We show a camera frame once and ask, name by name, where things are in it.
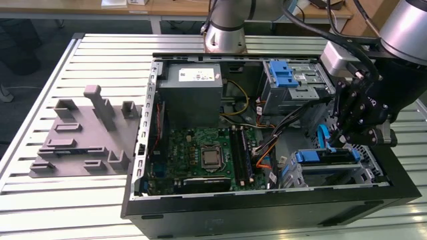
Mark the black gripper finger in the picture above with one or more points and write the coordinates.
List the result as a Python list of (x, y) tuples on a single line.
[(349, 110), (362, 136)]

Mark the hard disk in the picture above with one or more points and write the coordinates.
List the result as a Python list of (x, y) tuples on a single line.
[(310, 156)]

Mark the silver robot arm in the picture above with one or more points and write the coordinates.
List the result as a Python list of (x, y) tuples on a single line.
[(227, 25)]

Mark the metal disk bay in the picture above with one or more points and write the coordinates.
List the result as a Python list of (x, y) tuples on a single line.
[(334, 167)]

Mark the metal optical drive cage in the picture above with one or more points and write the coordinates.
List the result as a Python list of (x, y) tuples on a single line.
[(302, 95)]

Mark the blue plastic drive latch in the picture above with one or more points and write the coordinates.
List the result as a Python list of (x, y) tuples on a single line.
[(284, 77)]

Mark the wooden cabinet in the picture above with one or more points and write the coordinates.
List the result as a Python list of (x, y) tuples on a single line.
[(358, 27)]

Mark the RAM stick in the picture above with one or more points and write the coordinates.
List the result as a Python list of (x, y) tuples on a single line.
[(70, 151), (247, 155)]

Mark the black PC case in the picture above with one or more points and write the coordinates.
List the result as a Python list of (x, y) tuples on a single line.
[(267, 215)]

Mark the CPU socket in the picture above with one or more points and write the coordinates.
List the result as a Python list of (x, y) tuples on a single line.
[(211, 147)]

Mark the silver CPU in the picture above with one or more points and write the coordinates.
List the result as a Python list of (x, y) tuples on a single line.
[(211, 157)]

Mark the grey power supply unit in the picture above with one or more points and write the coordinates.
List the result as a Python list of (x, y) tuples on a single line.
[(190, 105)]

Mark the black graphics card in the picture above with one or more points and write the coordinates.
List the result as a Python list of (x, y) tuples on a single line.
[(203, 185)]

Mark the green motherboard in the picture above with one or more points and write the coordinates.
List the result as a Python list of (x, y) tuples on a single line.
[(181, 140)]

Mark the white box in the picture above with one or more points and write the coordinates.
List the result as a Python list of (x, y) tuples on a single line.
[(138, 2), (114, 3)]

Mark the grey parts rack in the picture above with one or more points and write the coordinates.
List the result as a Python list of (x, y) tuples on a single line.
[(83, 140)]

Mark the wooden desk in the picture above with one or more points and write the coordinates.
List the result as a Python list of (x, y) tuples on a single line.
[(101, 11)]

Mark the grey stand foot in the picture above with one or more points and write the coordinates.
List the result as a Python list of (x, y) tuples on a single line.
[(6, 96)]

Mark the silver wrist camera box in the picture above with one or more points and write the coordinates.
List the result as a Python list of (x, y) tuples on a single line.
[(337, 58)]

